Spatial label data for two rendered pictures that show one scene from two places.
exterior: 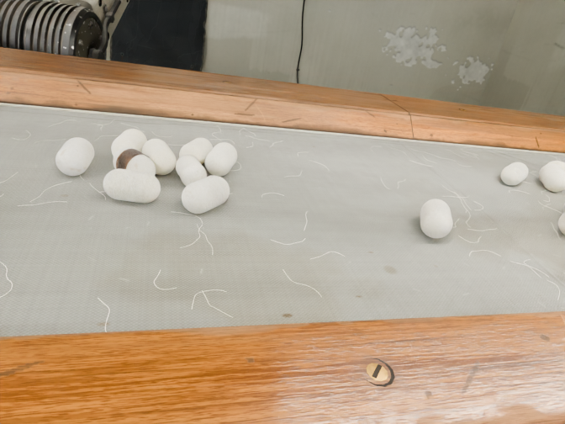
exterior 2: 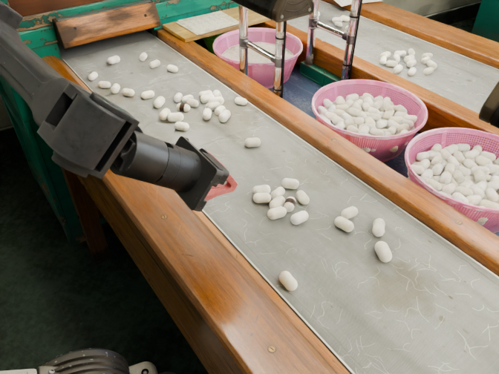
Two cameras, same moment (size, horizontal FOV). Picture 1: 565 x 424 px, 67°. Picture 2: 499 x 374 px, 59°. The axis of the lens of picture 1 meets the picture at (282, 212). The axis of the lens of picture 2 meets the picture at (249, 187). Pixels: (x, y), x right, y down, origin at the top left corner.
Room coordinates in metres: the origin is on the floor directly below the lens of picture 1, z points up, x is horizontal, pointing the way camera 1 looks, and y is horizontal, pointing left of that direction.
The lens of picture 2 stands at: (0.50, 0.66, 1.30)
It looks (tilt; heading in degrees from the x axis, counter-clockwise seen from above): 40 degrees down; 253
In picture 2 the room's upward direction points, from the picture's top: straight up
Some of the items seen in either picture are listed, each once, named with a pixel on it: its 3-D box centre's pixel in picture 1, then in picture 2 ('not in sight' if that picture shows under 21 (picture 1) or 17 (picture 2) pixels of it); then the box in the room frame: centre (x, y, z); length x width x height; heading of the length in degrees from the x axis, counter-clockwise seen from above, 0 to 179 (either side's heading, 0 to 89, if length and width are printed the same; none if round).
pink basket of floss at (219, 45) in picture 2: not in sight; (257, 59); (0.11, -0.56, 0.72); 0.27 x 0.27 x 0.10
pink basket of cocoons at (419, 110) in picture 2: not in sight; (365, 122); (-0.03, -0.15, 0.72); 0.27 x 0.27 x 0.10
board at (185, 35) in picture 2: not in sight; (217, 21); (0.18, -0.77, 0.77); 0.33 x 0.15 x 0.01; 19
